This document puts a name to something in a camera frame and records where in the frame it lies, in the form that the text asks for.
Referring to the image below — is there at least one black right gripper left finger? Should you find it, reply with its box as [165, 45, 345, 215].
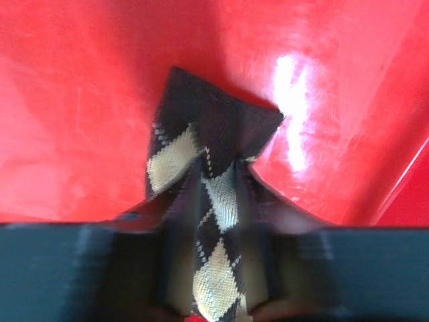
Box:
[1, 161, 201, 321]

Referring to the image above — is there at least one red plastic tray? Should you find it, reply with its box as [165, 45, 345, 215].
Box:
[1, 1, 428, 226]

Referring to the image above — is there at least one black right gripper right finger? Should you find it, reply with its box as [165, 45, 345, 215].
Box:
[234, 161, 428, 321]

